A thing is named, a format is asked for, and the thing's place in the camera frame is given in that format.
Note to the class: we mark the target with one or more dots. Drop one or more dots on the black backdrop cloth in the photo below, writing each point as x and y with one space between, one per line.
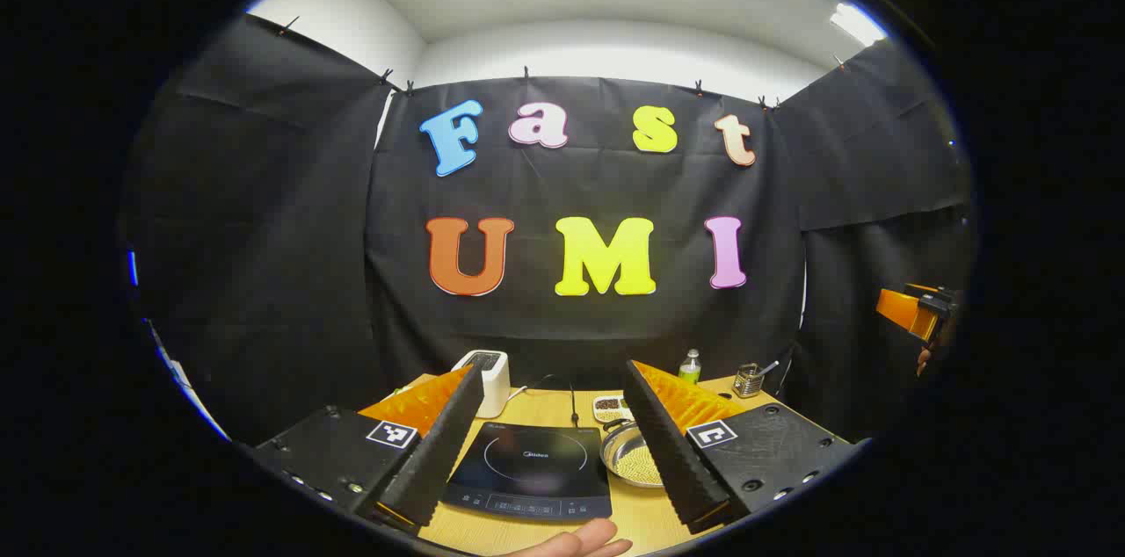
571 333

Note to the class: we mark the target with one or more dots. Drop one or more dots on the metal mesh utensil holder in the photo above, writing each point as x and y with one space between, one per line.
747 381

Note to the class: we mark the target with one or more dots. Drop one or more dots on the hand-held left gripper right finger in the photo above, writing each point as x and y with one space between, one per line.
668 443

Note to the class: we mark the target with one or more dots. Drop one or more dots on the black induction cooktop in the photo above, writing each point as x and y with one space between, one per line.
536 460

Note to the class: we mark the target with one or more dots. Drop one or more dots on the pile of soybeans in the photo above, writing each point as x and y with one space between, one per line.
635 467

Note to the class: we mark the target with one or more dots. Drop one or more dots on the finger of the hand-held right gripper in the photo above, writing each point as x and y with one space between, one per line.
901 308

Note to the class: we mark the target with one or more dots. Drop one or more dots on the green drink bottle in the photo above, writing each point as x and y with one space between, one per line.
690 371

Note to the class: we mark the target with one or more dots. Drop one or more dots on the white divided dish of beans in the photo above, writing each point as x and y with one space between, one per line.
608 408

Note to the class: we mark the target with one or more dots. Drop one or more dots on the row of black cloth clips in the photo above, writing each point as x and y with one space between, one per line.
526 72

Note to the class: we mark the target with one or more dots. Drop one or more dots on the ceiling light panel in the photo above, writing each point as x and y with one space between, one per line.
857 23

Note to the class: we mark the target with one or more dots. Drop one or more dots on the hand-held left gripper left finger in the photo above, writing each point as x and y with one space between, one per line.
444 443

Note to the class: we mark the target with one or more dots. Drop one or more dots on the white toaster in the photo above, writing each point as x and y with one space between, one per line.
497 377

